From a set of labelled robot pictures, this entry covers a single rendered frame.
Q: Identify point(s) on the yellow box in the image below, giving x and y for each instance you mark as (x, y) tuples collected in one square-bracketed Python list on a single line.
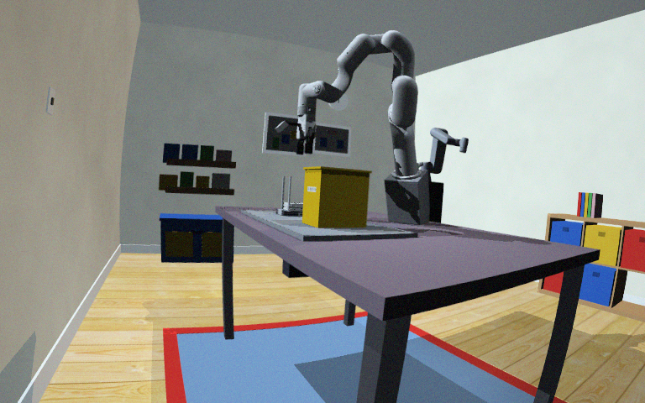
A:
[(335, 197)]

